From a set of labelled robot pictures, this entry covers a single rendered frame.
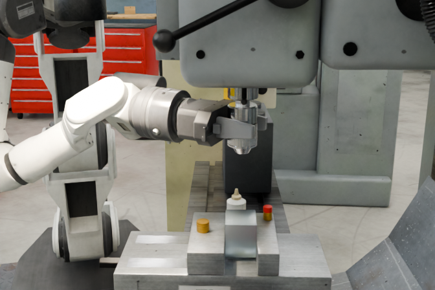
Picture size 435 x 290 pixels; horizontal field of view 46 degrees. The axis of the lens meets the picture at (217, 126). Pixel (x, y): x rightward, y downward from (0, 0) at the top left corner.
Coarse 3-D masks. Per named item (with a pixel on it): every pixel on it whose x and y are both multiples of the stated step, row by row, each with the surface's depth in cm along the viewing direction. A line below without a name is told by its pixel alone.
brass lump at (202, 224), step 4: (200, 220) 88; (204, 220) 88; (208, 220) 88; (196, 224) 88; (200, 224) 87; (204, 224) 87; (208, 224) 88; (200, 228) 87; (204, 228) 87; (208, 228) 88; (200, 232) 87; (204, 232) 87
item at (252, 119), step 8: (256, 112) 79; (240, 120) 78; (248, 120) 78; (256, 120) 80; (256, 128) 80; (256, 136) 80; (232, 144) 80; (240, 144) 79; (248, 144) 79; (256, 144) 81
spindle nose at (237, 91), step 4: (228, 88) 79; (236, 88) 77; (240, 88) 77; (248, 88) 77; (252, 88) 77; (256, 88) 78; (228, 92) 79; (236, 92) 77; (240, 92) 77; (248, 92) 77; (252, 92) 77; (256, 92) 78; (228, 96) 79; (232, 96) 78; (236, 96) 77; (240, 96) 77; (248, 96) 77; (252, 96) 78; (256, 96) 78; (240, 100) 77; (248, 100) 78
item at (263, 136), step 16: (272, 128) 127; (224, 144) 132; (272, 144) 128; (224, 160) 133; (240, 160) 129; (256, 160) 129; (272, 160) 130; (224, 176) 134; (240, 176) 130; (256, 176) 130; (240, 192) 132; (256, 192) 132
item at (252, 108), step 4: (232, 104) 80; (252, 104) 80; (256, 104) 80; (228, 108) 80; (232, 108) 78; (236, 108) 78; (240, 108) 78; (244, 108) 78; (248, 108) 78; (252, 108) 78; (256, 108) 79; (232, 112) 79; (236, 112) 78; (240, 112) 78; (244, 112) 78; (248, 112) 78; (252, 112) 78
